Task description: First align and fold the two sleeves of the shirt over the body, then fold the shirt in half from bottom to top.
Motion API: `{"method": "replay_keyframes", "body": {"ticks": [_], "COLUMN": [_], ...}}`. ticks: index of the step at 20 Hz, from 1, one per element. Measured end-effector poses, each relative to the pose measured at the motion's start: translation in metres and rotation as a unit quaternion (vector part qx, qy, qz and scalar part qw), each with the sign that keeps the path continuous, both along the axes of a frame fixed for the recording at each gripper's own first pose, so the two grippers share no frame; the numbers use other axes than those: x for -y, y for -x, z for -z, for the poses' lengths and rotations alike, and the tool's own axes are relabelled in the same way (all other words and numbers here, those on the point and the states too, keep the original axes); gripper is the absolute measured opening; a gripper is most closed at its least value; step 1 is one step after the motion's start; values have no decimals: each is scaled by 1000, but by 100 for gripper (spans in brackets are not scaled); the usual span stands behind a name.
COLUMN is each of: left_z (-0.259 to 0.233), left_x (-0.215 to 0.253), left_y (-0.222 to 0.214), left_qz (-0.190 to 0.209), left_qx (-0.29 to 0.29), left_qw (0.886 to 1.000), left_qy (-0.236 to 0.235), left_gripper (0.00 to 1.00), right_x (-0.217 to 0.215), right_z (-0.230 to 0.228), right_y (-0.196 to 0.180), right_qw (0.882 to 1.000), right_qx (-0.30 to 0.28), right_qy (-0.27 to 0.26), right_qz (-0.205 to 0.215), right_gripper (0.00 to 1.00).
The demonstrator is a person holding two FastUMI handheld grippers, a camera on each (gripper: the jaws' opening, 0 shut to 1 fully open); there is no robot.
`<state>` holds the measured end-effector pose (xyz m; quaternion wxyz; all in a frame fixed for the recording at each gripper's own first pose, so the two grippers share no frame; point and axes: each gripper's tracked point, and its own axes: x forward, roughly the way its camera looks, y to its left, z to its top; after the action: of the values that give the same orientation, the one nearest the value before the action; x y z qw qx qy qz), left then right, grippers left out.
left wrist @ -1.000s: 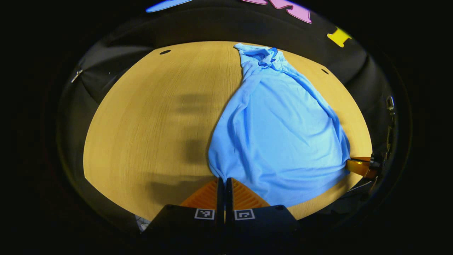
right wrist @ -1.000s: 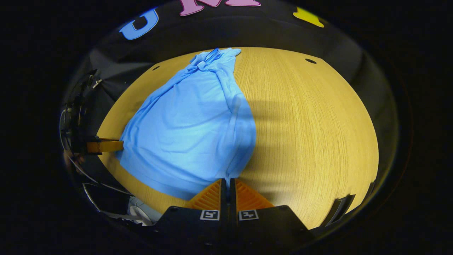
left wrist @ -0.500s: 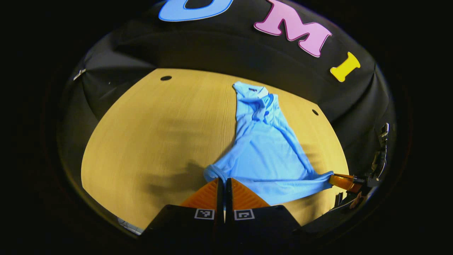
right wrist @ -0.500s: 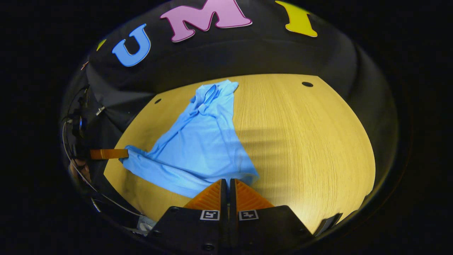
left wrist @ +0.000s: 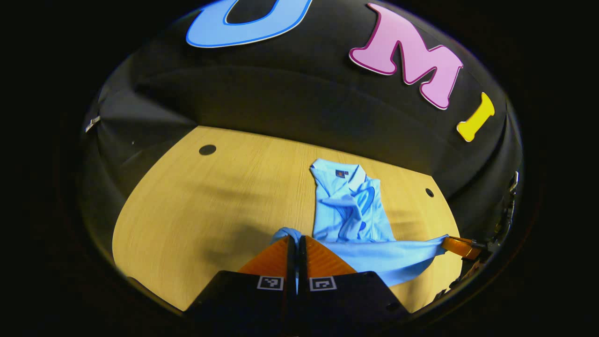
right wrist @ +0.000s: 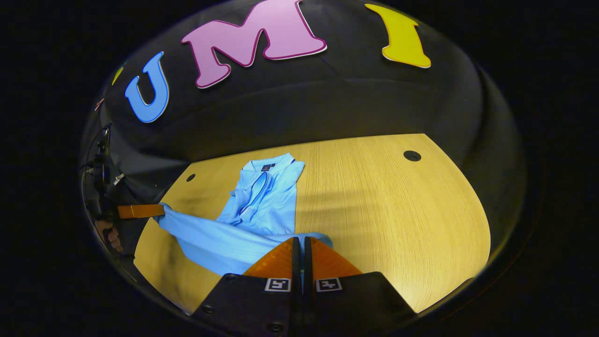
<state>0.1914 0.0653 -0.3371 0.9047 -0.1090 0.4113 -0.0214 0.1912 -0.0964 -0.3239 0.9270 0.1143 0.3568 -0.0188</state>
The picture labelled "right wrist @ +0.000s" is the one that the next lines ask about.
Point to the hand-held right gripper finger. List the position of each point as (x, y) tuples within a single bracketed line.
[(296, 267), (307, 267)]

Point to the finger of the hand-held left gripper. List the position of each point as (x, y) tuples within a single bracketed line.
[(140, 211)]

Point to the light blue T-shirt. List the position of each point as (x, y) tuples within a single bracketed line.
[(262, 206)]

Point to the silver backdrop clip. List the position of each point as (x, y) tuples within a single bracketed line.
[(119, 179)]

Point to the copper backdrop clip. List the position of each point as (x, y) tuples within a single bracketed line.
[(98, 104)]

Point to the black backdrop cloth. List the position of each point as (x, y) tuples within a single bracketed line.
[(327, 103)]

